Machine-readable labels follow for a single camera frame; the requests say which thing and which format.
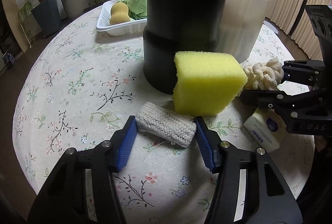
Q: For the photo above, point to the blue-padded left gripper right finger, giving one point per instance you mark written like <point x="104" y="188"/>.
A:
<point x="208" y="141"/>

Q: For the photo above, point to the white foam tray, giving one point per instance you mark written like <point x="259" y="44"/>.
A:
<point x="103" y="22"/>

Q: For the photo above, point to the plant in ribbed white pot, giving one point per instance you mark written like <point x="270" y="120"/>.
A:
<point x="73" y="8"/>

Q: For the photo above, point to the black cylindrical container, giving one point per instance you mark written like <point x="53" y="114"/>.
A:
<point x="173" y="26"/>

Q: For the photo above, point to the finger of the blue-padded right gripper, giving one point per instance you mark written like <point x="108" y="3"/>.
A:
<point x="302" y="71"/>
<point x="264" y="99"/>

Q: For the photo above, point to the cream knotted rope toy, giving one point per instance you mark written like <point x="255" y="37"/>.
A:
<point x="264" y="76"/>

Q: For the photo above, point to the blue box on floor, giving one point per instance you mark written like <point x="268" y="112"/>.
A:
<point x="9" y="59"/>

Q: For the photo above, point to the beige knitted roll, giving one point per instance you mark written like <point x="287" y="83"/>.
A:
<point x="166" y="124"/>

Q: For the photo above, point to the yellow sponge block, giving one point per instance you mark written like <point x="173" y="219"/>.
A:
<point x="206" y="82"/>

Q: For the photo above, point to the yellow tissue pack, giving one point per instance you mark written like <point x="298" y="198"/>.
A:
<point x="267" y="128"/>

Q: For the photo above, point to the translucent plastic container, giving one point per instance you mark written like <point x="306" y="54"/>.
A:
<point x="240" y="25"/>

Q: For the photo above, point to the tan gourd sponge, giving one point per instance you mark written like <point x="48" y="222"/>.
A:
<point x="119" y="13"/>

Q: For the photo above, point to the green cloth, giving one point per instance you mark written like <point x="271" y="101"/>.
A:
<point x="137" y="9"/>

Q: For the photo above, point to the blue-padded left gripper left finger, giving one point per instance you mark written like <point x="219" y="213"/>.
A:
<point x="122" y="142"/>

